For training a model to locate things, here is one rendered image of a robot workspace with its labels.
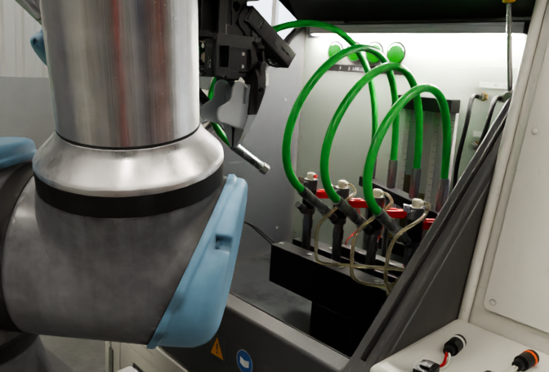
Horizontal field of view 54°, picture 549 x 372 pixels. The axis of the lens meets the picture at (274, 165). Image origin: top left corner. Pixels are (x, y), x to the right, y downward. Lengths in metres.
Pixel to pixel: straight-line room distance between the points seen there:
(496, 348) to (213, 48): 0.54
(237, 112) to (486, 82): 0.59
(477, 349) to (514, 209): 0.21
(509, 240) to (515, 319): 0.11
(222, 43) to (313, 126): 0.77
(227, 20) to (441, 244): 0.43
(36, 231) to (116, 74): 0.11
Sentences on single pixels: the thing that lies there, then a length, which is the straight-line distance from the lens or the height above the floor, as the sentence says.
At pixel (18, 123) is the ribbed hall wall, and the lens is 7.75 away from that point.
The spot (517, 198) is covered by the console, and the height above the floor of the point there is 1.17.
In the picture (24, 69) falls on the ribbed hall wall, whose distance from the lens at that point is 7.76.
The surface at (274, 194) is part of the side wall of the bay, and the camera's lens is 1.44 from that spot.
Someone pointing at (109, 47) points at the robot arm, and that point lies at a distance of 0.29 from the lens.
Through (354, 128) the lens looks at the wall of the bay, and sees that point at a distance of 1.34.
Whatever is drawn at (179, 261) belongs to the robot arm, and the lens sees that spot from 0.32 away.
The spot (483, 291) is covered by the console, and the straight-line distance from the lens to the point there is 0.87.
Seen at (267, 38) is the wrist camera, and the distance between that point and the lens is 0.76.
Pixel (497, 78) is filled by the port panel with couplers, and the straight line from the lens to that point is 1.15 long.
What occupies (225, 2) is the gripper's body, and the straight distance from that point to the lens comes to 0.71.
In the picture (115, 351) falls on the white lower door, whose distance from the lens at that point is 1.29.
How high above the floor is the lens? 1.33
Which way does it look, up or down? 11 degrees down
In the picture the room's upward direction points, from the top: 4 degrees clockwise
